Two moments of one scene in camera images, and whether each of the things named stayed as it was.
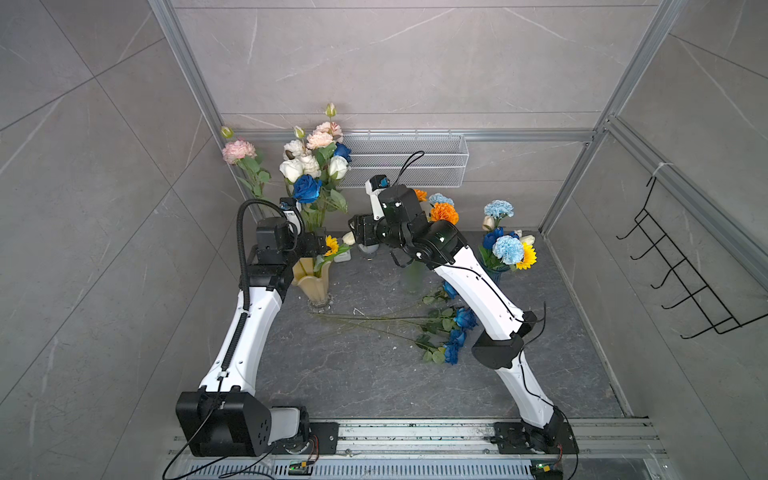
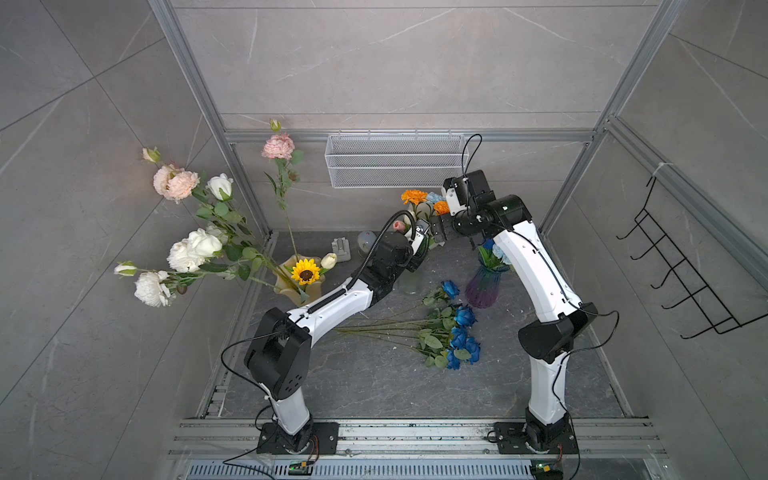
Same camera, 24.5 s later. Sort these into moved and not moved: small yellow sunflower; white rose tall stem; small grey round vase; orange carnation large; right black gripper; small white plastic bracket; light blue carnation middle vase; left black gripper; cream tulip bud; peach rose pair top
Moved: white rose tall stem; peach rose pair top; left black gripper; cream tulip bud; right black gripper; small yellow sunflower
Not moved: light blue carnation middle vase; small grey round vase; small white plastic bracket; orange carnation large
